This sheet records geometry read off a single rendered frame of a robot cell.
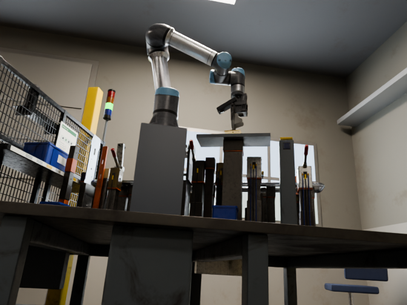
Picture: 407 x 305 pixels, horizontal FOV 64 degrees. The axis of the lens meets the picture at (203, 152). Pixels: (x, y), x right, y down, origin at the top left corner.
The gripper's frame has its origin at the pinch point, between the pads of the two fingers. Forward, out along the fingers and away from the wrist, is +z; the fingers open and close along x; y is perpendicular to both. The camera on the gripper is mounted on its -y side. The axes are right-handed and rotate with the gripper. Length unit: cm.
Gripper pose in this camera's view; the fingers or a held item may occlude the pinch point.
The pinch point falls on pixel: (232, 129)
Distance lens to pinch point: 171.6
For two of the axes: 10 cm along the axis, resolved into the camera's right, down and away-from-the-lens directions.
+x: 2.4, 3.4, 9.1
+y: 9.7, -0.3, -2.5
